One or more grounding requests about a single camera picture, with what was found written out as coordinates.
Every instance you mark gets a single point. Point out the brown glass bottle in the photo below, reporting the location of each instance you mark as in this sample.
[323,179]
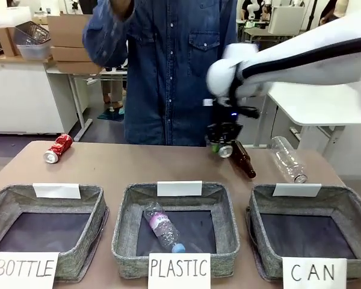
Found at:
[243,158]

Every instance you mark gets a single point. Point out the large cardboard box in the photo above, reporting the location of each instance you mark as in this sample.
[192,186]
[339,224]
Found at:
[67,30]

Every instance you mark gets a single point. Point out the clear empty plastic bottle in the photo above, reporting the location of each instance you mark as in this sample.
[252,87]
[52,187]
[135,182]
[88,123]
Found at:
[287,161]

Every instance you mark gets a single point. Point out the pink label plastic bottle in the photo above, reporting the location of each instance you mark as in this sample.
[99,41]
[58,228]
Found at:
[162,225]

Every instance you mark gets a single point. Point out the white cabinet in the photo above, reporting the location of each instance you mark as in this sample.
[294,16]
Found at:
[21,96]

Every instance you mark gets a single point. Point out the black mesh basket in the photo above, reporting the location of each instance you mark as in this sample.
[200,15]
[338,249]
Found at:
[33,33]

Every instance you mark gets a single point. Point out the grey fabric basket plastic label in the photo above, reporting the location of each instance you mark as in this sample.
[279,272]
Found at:
[225,210]

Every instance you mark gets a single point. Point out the person right forearm denim sleeve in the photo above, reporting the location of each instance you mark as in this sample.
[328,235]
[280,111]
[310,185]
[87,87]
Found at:
[105,36]

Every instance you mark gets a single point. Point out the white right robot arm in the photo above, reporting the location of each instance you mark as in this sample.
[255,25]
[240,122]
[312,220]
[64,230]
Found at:
[304,57]

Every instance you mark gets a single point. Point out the paper sign reading plastic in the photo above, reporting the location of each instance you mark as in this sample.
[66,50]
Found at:
[179,268]

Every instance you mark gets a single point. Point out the clear plastic container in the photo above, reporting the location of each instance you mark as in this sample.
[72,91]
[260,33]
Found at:
[34,51]

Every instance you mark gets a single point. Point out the flat cardboard box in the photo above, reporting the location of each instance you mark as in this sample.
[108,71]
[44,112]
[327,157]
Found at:
[69,54]
[76,67]

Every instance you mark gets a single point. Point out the crushed red soda can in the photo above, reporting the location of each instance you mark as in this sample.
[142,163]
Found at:
[58,149]

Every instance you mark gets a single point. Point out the blank white card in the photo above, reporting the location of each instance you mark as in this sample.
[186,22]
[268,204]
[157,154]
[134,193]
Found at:
[179,188]
[57,190]

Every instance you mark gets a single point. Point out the white side table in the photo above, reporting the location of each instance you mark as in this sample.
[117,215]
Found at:
[313,105]

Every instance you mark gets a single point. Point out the white foam box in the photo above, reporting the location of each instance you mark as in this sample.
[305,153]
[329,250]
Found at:
[9,16]

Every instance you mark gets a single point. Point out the white square box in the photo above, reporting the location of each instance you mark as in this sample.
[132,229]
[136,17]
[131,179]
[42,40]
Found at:
[285,19]

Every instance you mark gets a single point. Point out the green background table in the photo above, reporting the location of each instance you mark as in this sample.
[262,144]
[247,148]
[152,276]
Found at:
[267,32]

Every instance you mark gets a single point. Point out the grey fabric basket bottle label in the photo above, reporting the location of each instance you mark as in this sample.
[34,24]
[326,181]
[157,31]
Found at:
[87,204]

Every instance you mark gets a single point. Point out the background person in beige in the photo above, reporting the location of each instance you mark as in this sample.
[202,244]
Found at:
[334,10]

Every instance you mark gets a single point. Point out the person torso denim shirt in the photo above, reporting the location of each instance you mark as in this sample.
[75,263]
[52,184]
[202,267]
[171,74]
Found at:
[168,75]

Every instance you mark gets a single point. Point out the green drink can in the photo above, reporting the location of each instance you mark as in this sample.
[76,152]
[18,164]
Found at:
[226,151]

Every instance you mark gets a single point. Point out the grey fabric basket can label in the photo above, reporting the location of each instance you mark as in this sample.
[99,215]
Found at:
[346,201]

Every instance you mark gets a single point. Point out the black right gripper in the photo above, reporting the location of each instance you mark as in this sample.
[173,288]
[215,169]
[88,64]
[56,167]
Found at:
[225,128]

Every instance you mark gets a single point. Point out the paper sign reading bottle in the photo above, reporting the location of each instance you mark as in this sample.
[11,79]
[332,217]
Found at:
[24,269]

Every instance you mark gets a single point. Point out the paper sign reading can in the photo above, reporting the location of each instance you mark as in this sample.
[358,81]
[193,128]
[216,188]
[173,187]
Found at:
[314,272]

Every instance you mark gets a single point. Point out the small cardboard box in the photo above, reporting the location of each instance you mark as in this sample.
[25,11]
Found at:
[6,42]

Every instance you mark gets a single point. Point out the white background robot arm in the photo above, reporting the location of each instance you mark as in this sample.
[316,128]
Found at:
[254,9]

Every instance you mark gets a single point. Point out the background person legs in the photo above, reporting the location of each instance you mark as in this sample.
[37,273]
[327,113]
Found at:
[112,91]

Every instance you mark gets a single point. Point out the white desk with metal legs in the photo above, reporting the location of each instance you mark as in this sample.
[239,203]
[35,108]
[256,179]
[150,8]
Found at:
[78,99]

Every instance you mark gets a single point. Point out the green floor mat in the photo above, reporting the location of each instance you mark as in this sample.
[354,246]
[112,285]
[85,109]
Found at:
[109,115]

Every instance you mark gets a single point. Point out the person right hand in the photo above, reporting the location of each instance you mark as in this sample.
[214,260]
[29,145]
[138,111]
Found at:
[123,7]

